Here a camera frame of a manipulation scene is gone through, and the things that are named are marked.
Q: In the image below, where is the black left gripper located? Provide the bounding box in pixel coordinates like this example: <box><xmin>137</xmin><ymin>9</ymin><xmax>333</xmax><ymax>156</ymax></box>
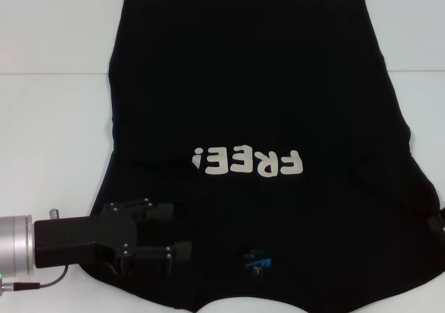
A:
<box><xmin>33</xmin><ymin>197</ymin><xmax>193</xmax><ymax>276</ymax></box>

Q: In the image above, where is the black shirt with FREE print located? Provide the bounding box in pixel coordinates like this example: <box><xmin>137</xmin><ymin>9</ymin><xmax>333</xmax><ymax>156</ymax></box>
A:
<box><xmin>83</xmin><ymin>0</ymin><xmax>445</xmax><ymax>313</ymax></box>

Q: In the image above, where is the left arm cable with plug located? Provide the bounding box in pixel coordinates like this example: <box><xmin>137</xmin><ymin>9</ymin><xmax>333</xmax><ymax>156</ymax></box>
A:
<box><xmin>0</xmin><ymin>266</ymin><xmax>70</xmax><ymax>297</ymax></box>

